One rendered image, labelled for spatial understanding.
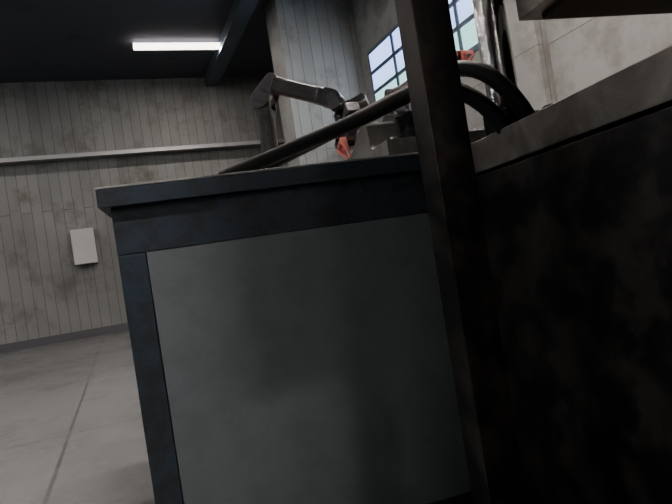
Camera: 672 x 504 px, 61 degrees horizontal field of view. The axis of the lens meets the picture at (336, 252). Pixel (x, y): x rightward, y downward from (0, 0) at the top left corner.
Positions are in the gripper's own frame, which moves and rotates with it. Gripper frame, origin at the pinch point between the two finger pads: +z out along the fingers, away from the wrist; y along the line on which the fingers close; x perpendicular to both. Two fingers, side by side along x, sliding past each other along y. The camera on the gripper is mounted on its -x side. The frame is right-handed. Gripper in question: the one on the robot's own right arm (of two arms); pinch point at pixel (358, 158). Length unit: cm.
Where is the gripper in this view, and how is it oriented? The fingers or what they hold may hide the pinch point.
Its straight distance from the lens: 182.7
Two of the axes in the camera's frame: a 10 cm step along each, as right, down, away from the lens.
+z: 2.6, 8.3, -5.0
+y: 9.5, -1.5, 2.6
